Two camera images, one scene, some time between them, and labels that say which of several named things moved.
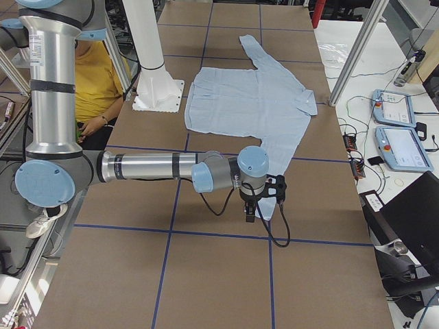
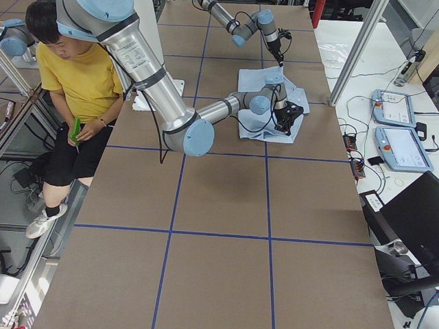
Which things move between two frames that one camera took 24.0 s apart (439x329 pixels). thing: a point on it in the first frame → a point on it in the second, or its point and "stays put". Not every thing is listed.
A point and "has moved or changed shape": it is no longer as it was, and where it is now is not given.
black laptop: (411, 217) stays put
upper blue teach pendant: (394, 108) stays put
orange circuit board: (350, 141) stays put
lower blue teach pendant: (400, 149) stays put
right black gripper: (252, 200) → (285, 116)
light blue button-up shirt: (263, 103) has moved or changed shape
